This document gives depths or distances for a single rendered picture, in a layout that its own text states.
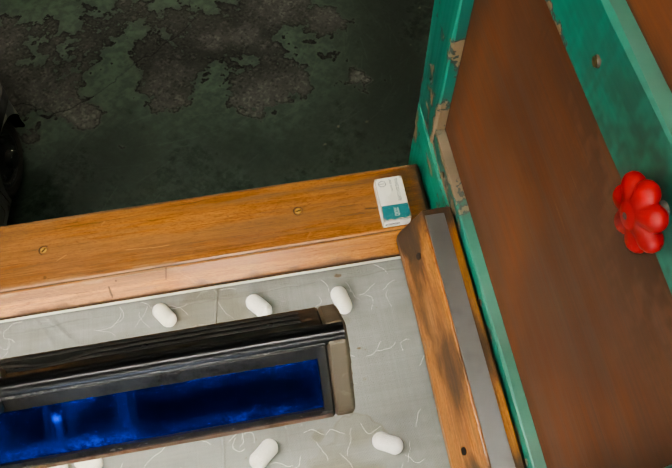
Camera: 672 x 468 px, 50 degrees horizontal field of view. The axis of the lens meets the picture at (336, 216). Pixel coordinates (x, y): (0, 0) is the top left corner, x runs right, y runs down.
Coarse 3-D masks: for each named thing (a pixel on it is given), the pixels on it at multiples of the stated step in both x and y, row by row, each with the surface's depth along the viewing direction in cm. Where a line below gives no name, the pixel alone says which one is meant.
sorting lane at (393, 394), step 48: (240, 288) 89; (288, 288) 89; (384, 288) 89; (0, 336) 86; (48, 336) 86; (96, 336) 86; (384, 336) 86; (384, 384) 83; (288, 432) 81; (336, 432) 81; (432, 432) 81
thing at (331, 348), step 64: (256, 320) 52; (320, 320) 50; (0, 384) 46; (64, 384) 46; (128, 384) 47; (192, 384) 48; (256, 384) 48; (320, 384) 49; (0, 448) 48; (64, 448) 49; (128, 448) 49
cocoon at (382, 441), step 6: (378, 432) 79; (384, 432) 80; (372, 438) 80; (378, 438) 79; (384, 438) 79; (390, 438) 79; (396, 438) 79; (378, 444) 79; (384, 444) 79; (390, 444) 78; (396, 444) 78; (402, 444) 79; (384, 450) 79; (390, 450) 78; (396, 450) 78
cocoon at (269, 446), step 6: (264, 444) 78; (270, 444) 78; (276, 444) 79; (258, 450) 78; (264, 450) 78; (270, 450) 78; (276, 450) 79; (252, 456) 78; (258, 456) 78; (264, 456) 78; (270, 456) 78; (252, 462) 78; (258, 462) 78; (264, 462) 78
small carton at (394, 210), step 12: (384, 180) 91; (396, 180) 91; (384, 192) 90; (396, 192) 90; (384, 204) 90; (396, 204) 90; (408, 204) 90; (384, 216) 89; (396, 216) 89; (408, 216) 89
